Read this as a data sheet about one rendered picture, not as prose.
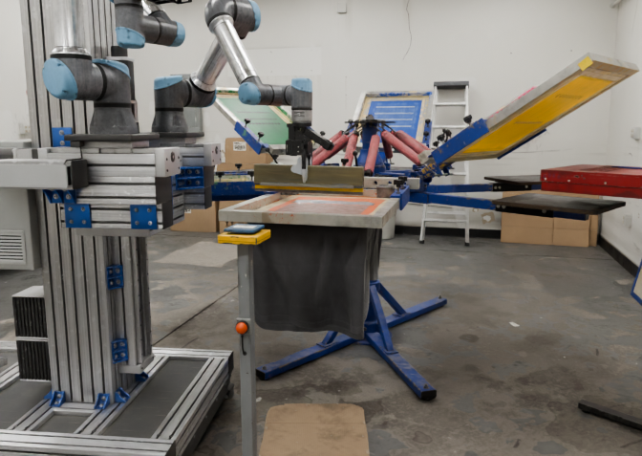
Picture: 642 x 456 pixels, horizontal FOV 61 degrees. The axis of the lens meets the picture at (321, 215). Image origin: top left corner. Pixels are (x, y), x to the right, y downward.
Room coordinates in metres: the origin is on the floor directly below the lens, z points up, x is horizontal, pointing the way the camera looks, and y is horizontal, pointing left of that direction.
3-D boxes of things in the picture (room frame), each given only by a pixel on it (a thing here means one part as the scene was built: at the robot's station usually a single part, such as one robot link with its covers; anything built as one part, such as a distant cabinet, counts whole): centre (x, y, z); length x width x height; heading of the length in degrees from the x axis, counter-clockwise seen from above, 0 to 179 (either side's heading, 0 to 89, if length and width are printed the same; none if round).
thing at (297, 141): (1.99, 0.08, 1.24); 0.09 x 0.08 x 0.12; 75
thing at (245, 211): (2.23, -0.02, 0.97); 0.79 x 0.58 x 0.04; 165
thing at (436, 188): (3.43, -0.93, 0.91); 1.34 x 0.40 x 0.08; 105
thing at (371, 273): (2.12, -0.20, 0.74); 0.46 x 0.04 x 0.42; 165
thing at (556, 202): (2.78, -0.76, 0.91); 1.34 x 0.40 x 0.08; 45
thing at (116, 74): (1.83, 0.69, 1.42); 0.13 x 0.12 x 0.14; 148
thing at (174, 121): (2.33, 0.63, 1.31); 0.15 x 0.15 x 0.10
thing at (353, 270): (1.95, 0.06, 0.74); 0.45 x 0.03 x 0.43; 75
